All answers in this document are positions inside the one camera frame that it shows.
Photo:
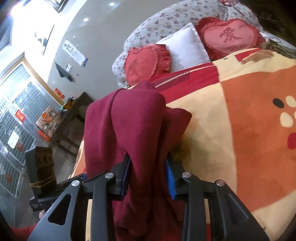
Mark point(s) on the red heart pillow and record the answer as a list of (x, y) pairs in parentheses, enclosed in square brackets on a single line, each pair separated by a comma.
[(146, 62), (221, 38)]

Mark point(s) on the white square pillow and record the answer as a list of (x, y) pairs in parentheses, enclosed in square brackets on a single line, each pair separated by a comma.
[(186, 48)]

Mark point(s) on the floral folded quilt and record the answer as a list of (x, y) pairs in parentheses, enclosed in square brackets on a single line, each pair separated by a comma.
[(173, 18)]

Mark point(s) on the right red heart pillow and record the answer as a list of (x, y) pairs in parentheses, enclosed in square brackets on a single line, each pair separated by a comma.
[(221, 38)]

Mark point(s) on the left red heart pillow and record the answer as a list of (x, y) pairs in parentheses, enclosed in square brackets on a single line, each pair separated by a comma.
[(146, 62)]

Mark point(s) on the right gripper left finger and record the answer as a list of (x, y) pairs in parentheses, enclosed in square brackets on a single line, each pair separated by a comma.
[(66, 207)]

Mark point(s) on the dark carved wooden headboard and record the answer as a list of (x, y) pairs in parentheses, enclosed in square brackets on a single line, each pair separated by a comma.
[(276, 17)]

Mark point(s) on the maroon fleece sweater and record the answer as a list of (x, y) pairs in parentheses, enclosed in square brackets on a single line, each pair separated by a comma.
[(138, 123)]

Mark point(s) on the dark cloth on wall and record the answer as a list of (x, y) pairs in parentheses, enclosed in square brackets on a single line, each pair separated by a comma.
[(63, 73)]

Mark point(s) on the orange red cream blanket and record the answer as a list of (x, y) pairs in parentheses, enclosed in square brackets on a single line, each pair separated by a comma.
[(242, 130)]

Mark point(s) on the paper notice on wall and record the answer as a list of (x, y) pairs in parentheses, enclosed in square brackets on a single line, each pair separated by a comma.
[(74, 53)]

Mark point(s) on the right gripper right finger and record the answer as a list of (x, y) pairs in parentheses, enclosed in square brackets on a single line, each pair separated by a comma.
[(211, 209)]

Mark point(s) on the red paper wall decoration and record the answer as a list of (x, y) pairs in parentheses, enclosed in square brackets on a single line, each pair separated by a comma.
[(60, 94)]

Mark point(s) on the dark wooden side table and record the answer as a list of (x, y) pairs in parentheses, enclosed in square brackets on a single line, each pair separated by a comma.
[(76, 111)]

